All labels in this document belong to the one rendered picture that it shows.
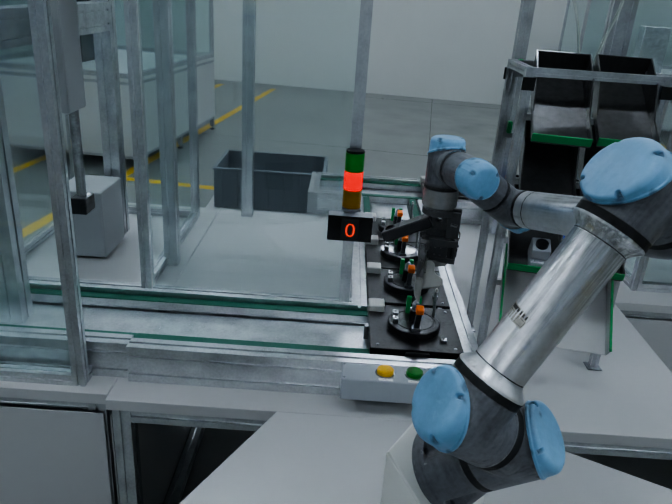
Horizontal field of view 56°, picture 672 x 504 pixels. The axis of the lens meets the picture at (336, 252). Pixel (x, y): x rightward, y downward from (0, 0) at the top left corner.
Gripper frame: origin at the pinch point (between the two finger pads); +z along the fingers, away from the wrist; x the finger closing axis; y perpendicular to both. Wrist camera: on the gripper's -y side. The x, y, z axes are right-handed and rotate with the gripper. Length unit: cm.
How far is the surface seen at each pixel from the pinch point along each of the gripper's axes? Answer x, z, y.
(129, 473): -18, 56, -65
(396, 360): 4.1, 21.7, -3.3
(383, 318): 22.1, 19.8, -9.8
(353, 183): 24.0, -16.5, -21.7
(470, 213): 142, 21, 10
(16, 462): -23, 56, -95
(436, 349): 10.7, 20.3, 5.9
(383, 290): 39.4, 19.2, -12.7
